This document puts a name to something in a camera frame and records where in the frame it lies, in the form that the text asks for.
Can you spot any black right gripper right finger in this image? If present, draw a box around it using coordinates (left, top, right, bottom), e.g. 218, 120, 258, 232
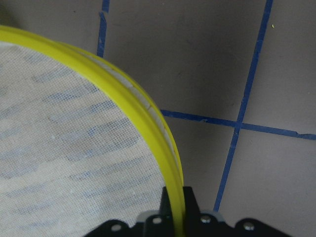
183, 186, 200, 220

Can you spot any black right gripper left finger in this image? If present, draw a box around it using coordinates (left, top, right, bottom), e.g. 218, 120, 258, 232
159, 187, 172, 219

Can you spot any yellow top steamer layer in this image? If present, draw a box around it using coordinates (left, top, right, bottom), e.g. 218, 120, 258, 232
0, 26, 185, 237

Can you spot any yellow steamer layer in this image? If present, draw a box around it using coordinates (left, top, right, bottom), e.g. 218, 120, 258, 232
61, 43, 184, 187
0, 26, 185, 237

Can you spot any yellow bottom steamer layer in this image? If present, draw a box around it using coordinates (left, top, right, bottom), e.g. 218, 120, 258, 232
61, 43, 184, 187

